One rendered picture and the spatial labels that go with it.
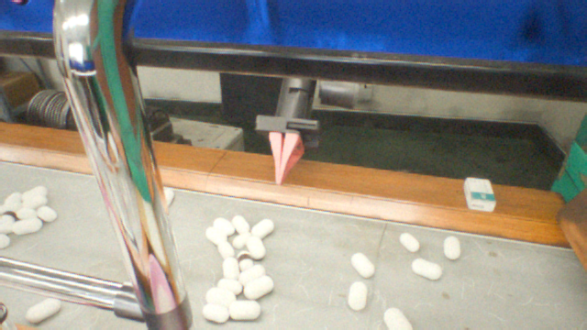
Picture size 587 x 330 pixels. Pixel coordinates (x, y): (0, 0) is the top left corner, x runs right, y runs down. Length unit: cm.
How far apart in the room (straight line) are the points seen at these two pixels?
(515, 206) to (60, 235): 69
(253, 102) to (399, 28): 240
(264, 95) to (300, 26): 234
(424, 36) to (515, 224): 45
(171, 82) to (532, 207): 250
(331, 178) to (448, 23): 44
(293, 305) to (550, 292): 32
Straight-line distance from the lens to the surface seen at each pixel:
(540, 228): 66
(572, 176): 73
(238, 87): 261
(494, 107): 271
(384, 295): 50
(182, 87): 282
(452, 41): 24
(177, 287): 19
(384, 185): 64
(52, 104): 106
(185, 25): 27
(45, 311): 54
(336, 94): 62
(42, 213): 70
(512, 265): 60
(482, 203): 63
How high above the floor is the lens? 112
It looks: 32 degrees down
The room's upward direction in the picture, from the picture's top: straight up
